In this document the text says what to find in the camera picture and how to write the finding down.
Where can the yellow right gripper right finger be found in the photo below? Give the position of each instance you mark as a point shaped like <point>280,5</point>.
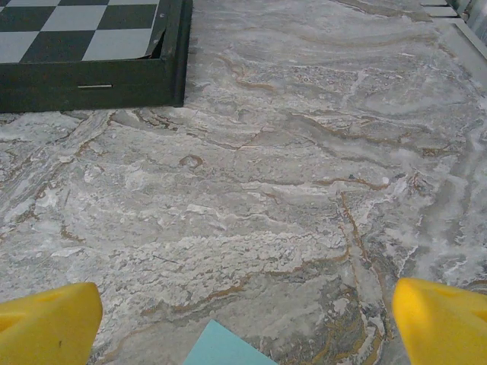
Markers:
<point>445,327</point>

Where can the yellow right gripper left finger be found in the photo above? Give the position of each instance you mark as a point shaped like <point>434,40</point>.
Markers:
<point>45,327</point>

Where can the light blue paper sheet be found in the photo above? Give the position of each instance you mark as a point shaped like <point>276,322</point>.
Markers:
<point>224,350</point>

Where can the black white checkerboard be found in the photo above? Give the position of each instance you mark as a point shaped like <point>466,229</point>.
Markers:
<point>76,38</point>

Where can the aluminium side rail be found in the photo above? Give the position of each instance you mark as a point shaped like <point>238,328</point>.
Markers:
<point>472,38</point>

